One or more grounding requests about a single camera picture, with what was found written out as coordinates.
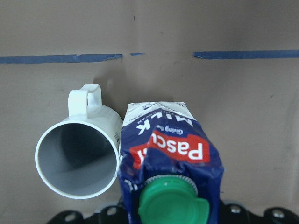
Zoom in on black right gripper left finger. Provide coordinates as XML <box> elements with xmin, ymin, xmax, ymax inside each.
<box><xmin>48</xmin><ymin>198</ymin><xmax>128</xmax><ymax>224</ymax></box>

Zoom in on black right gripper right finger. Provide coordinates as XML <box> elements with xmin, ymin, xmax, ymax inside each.
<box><xmin>218</xmin><ymin>199</ymin><xmax>299</xmax><ymax>224</ymax></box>

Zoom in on white mug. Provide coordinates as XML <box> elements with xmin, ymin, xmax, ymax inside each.
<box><xmin>35</xmin><ymin>84</ymin><xmax>122</xmax><ymax>199</ymax></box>

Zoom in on blue white milk carton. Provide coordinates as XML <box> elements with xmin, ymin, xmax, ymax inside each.
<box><xmin>118</xmin><ymin>101</ymin><xmax>224</xmax><ymax>224</ymax></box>

